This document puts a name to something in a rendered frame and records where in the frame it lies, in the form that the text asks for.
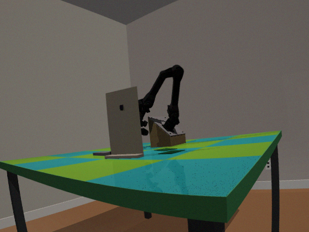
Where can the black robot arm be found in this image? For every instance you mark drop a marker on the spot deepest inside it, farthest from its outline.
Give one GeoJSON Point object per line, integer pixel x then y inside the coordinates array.
{"type": "Point", "coordinates": [147, 102]}

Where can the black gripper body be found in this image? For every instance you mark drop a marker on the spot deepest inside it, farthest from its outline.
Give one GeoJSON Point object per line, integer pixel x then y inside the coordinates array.
{"type": "Point", "coordinates": [143, 130]}

